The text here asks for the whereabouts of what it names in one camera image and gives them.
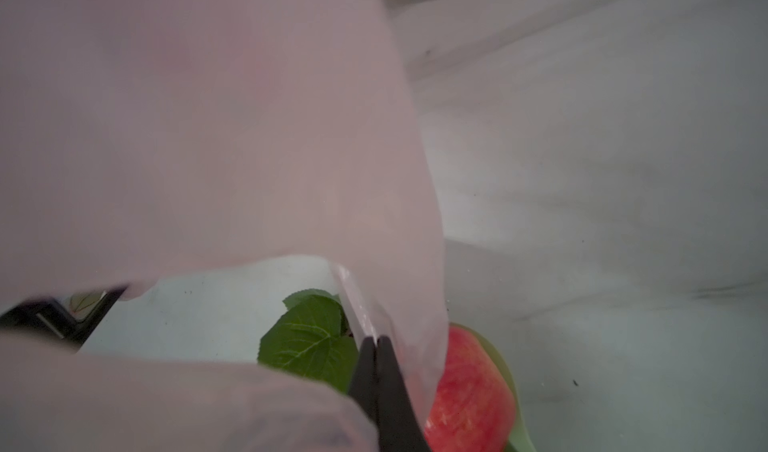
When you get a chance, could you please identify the red apple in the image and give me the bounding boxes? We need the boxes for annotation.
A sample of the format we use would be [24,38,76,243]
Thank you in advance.
[424,324,516,452]

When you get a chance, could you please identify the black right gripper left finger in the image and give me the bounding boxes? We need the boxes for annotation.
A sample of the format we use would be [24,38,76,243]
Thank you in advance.
[347,337,378,427]

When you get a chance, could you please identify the green plastic fruit plate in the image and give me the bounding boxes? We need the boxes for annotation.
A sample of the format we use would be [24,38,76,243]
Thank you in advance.
[451,322,536,452]

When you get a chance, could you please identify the green grape leaf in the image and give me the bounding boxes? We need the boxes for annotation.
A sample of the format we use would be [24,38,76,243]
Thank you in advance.
[257,289,358,393]

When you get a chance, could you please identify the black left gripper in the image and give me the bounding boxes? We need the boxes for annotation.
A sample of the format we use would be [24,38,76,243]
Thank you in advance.
[1,286,127,349]

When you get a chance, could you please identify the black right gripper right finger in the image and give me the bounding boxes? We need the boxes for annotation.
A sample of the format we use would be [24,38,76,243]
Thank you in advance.
[375,336,431,452]

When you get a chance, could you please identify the pink plastic bag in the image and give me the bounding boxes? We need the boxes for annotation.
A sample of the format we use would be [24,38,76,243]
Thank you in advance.
[1,0,448,451]

